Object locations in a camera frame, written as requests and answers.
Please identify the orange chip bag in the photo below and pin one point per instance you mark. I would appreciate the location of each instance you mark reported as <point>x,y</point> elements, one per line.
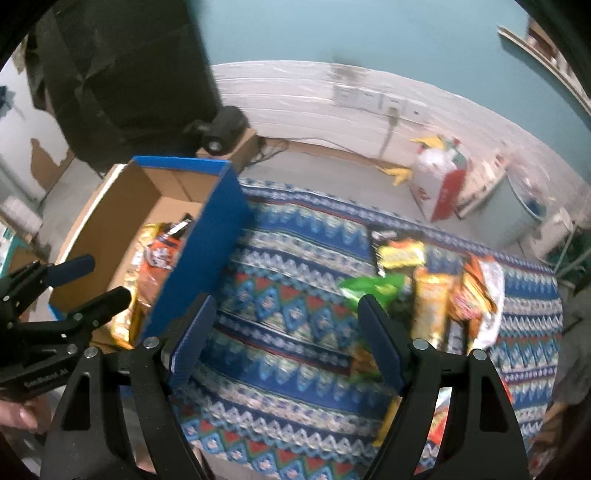
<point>159,259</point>

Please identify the patterned blue tablecloth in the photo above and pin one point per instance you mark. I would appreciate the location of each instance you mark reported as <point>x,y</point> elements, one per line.
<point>351,343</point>

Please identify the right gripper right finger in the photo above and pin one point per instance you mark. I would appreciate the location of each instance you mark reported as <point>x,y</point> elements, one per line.
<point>481,439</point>

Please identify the banana peel on floor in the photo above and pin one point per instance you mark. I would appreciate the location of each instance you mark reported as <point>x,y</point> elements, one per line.
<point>400,175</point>

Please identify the light blue waste bin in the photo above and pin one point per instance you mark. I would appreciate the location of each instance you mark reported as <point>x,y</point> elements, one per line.
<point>512,211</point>

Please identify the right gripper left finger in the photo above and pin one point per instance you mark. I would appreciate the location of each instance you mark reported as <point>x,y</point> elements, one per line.
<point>88,438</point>

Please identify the white electric kettle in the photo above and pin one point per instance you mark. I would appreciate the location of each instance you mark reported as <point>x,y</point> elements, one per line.
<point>551,233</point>

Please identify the silver foil snack bag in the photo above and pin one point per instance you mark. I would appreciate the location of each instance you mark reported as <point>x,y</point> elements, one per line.
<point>492,278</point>

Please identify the green snack bag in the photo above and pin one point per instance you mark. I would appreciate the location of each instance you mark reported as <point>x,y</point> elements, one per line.
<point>387,290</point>

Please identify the red white paper bag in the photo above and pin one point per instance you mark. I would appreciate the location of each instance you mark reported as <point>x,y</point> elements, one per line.
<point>438,178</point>

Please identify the blue cardboard box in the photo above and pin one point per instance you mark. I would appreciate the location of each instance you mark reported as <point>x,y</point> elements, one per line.
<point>152,190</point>

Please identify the black softbox light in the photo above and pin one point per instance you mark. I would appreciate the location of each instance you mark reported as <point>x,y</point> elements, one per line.
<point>122,78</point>

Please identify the red yellow striped snack bag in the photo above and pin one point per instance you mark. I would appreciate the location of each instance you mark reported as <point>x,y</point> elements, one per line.
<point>469,300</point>

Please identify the white wall socket strip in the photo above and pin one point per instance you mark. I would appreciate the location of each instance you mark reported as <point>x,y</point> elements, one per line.
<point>373,101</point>

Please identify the white carton leaning on bin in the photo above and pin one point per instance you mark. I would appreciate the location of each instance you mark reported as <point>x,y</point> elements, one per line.
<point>481,179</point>

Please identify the black spotlight on box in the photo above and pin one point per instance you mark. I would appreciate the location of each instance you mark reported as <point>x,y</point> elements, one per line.
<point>220,136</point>

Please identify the left human hand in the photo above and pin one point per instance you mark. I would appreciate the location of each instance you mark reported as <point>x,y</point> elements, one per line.
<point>33,415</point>

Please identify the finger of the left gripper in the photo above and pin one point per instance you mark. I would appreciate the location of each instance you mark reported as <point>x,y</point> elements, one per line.
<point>93,314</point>
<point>31,280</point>

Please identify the black yellow noodle snack bag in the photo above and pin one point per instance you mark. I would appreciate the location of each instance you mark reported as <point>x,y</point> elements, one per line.
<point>397,250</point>

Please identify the wall shelf with items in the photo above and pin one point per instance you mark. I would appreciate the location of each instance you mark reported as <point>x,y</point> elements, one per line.
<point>538,44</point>

